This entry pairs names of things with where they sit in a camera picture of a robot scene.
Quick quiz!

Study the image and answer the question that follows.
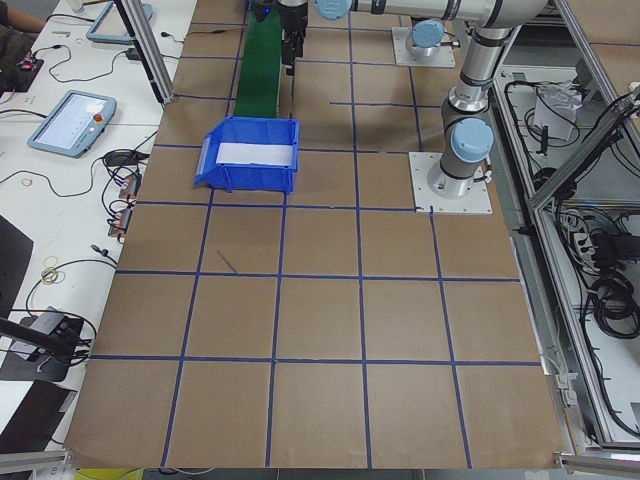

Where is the near teach pendant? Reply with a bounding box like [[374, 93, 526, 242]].
[[27, 90, 117, 158]]

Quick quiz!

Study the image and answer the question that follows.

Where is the black power adapter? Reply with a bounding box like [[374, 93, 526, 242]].
[[125, 48, 141, 61]]

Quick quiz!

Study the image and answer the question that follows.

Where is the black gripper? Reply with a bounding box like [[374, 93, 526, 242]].
[[277, 0, 308, 76]]

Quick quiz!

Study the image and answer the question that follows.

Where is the white foam pad left bin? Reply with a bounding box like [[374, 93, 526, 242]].
[[216, 142, 293, 167]]

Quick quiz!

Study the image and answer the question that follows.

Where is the white crumpled paper bag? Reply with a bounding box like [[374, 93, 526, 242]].
[[533, 81, 582, 141]]

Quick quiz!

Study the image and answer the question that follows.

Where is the aluminium frame post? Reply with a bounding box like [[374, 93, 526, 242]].
[[114, 0, 175, 105]]

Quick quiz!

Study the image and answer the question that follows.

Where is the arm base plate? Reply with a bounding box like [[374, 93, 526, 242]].
[[391, 27, 456, 69], [409, 152, 493, 215]]

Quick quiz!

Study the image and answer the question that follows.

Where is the green conveyor belt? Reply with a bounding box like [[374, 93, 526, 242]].
[[234, 1, 281, 118]]

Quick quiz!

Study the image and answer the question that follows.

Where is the far teach pendant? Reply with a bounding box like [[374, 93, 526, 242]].
[[86, 1, 133, 46]]

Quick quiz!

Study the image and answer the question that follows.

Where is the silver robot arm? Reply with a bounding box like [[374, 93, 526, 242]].
[[313, 0, 546, 199], [405, 19, 460, 59]]

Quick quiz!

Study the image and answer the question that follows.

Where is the black monitor stand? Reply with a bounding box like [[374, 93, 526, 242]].
[[1, 219, 83, 382]]

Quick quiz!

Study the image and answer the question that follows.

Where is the left blue storage bin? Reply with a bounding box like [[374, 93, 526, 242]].
[[194, 116, 300, 195]]

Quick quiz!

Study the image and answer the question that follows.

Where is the teach pendant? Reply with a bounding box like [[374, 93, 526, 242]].
[[86, 1, 133, 46], [27, 90, 117, 158]]

